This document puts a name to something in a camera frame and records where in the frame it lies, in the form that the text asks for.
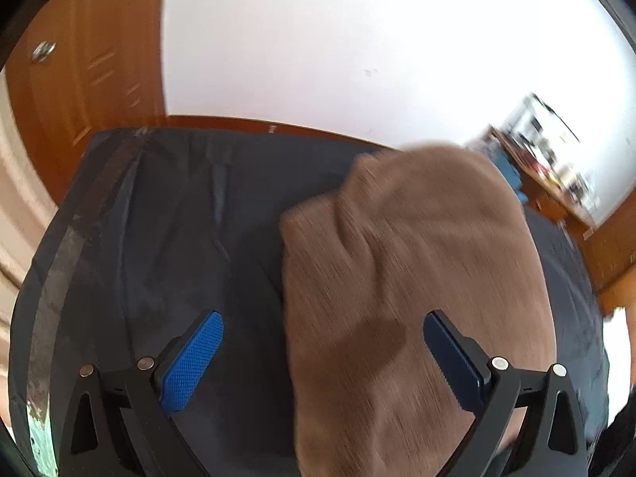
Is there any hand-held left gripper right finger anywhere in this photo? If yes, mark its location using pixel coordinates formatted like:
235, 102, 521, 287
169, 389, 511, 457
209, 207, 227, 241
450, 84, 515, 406
422, 309, 589, 477

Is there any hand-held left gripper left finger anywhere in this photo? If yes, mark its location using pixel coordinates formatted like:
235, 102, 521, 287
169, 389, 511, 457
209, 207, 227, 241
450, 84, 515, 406
57, 309, 225, 477

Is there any brown fleece sweater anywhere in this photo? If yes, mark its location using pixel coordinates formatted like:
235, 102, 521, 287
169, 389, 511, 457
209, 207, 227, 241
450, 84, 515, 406
279, 144, 557, 477

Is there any dark grey bed sheet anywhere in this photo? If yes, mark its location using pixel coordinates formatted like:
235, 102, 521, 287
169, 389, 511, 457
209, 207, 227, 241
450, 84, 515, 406
7, 126, 612, 477

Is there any wooden desk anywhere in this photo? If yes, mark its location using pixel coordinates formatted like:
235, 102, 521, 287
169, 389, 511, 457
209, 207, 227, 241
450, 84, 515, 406
489, 126, 597, 239

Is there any black desk lamp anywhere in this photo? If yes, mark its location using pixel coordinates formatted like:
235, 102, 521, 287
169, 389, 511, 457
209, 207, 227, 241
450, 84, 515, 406
507, 92, 582, 145

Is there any wooden door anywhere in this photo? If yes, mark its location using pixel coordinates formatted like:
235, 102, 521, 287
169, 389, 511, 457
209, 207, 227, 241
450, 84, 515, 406
0, 0, 170, 200

